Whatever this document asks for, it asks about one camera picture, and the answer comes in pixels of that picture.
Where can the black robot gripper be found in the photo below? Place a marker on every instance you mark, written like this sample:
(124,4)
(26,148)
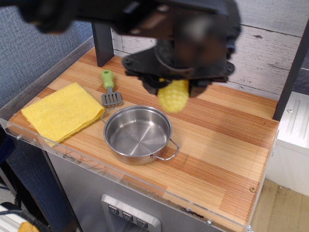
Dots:
(155,68)

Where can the yellow plastic corn cob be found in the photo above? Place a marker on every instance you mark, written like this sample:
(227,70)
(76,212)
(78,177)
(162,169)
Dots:
(173,98)

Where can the small stainless steel pot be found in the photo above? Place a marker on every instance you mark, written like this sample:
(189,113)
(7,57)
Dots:
(139,135)

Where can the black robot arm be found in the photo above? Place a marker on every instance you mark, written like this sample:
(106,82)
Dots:
(195,39)

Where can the white grooved side block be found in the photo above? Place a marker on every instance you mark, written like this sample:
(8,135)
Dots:
(288,165)

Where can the yellow folded cloth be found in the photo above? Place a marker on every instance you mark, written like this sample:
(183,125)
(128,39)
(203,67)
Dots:
(63,113)

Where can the silver button control panel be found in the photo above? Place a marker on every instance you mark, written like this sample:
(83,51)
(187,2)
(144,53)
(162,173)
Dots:
(130,213)

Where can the clear acrylic front guard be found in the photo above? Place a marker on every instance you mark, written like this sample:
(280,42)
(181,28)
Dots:
(83,181)

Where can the green handled grey toy spatula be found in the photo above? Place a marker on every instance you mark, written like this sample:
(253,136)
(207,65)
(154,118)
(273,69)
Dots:
(111,98)

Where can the dark left upright post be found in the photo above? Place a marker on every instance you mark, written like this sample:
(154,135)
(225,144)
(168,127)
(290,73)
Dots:
(102,36)

